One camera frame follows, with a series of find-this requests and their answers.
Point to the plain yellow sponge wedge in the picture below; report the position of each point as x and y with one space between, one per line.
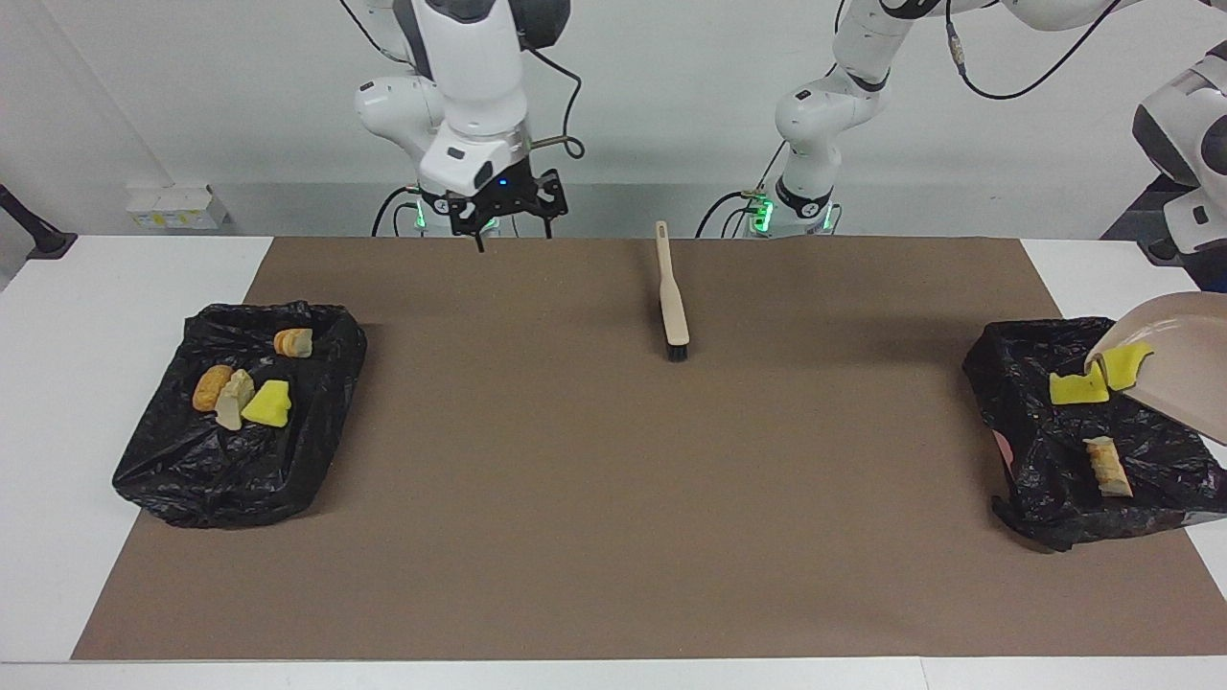
268 406

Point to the brown oval bread roll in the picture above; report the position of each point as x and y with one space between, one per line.
207 388

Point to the black stand foot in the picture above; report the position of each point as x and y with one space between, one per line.
43 241
1162 251

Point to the striped croissant bread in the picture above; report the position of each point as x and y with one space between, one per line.
1108 468

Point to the black bag-lined pink bin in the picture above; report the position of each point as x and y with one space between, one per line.
1045 460

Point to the white power strip box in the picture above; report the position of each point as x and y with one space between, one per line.
173 206

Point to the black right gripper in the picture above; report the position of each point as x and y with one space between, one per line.
508 196

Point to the pale lumpy bread chunk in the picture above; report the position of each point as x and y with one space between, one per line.
292 343

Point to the beige hand brush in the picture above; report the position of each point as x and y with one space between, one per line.
672 297

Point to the pale cut bread chunk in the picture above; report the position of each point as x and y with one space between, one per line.
233 402

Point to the brown table mat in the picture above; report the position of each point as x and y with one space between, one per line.
613 594

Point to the beige plastic dustpan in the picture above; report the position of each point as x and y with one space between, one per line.
1179 359

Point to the black bag-lined trash bin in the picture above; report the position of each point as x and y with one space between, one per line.
192 470

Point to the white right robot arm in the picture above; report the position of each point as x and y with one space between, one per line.
470 86

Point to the yellow and green sponge piece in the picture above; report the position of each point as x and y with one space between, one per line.
1127 366

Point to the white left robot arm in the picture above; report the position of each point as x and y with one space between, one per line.
844 105

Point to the notched yellow sponge piece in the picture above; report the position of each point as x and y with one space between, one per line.
1076 389

